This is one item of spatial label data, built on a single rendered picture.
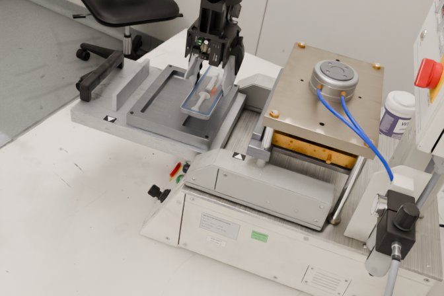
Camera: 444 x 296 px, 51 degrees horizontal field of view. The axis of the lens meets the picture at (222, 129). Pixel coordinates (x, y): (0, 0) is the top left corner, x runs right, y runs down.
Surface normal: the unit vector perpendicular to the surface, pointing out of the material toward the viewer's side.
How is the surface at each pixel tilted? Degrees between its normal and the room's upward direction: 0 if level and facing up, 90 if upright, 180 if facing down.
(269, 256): 90
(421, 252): 0
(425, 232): 0
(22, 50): 0
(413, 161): 90
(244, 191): 90
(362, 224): 90
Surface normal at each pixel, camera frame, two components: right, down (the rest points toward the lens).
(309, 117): 0.14, -0.76
